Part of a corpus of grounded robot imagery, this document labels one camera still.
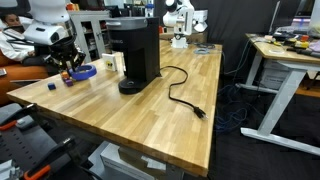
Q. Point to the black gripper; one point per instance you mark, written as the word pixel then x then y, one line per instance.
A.
pixel 63 53

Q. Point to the blue masking tape roll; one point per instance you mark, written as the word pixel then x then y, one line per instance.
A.
pixel 87 72

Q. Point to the white idle robot arm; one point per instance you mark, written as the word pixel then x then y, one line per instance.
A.
pixel 180 20

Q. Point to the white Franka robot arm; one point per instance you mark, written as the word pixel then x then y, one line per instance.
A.
pixel 46 13

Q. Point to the grey tape roll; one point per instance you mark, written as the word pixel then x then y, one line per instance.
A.
pixel 196 51

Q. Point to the orange wooden cube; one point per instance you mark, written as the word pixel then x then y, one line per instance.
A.
pixel 64 76

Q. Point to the purple wooden cube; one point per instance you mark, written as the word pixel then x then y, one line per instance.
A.
pixel 69 83

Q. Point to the blue wooden cube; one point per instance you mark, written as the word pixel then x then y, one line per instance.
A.
pixel 51 86

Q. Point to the black laptop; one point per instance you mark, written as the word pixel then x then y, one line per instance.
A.
pixel 39 50

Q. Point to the small white printed card box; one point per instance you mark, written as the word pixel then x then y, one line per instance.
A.
pixel 109 62

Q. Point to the grey cabinet with doors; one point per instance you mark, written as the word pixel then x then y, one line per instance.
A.
pixel 103 40

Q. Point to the orange couch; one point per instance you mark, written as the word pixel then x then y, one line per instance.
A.
pixel 20 75

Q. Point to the seated person in white hoodie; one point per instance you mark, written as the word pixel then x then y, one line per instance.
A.
pixel 11 46

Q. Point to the black Keurig coffee maker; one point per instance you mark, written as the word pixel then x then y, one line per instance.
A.
pixel 140 50

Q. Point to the black clamp with orange grip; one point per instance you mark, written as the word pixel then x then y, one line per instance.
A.
pixel 10 125
pixel 43 166

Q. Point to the black robot mounting stand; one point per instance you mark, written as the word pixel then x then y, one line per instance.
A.
pixel 30 143

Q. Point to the white box under table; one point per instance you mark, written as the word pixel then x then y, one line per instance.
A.
pixel 116 160

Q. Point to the white cardboard box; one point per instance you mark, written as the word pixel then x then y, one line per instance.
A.
pixel 201 26
pixel 201 16

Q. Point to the black backdrop curtain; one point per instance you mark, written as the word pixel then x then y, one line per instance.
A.
pixel 233 20

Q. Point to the white box under desk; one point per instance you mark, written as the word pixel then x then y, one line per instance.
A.
pixel 273 75

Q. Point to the dark computer monitor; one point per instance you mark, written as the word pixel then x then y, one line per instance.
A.
pixel 286 13

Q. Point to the yellow and black tool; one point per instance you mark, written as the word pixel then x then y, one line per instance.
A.
pixel 298 43

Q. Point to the wooden desk with white frame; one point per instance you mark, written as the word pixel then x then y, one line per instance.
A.
pixel 293 86

